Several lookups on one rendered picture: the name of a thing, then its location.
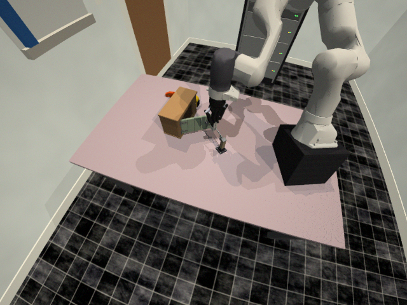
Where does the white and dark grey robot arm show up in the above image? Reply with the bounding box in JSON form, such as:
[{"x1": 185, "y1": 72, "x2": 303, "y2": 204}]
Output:
[{"x1": 206, "y1": 0, "x2": 370, "y2": 149}]

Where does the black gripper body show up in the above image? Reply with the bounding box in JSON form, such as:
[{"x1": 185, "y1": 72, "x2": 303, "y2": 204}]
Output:
[{"x1": 209, "y1": 97, "x2": 226, "y2": 112}]

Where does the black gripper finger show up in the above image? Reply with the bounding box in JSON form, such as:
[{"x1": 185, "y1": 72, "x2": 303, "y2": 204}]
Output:
[
  {"x1": 215, "y1": 103, "x2": 228, "y2": 128},
  {"x1": 204, "y1": 107, "x2": 217, "y2": 132}
]

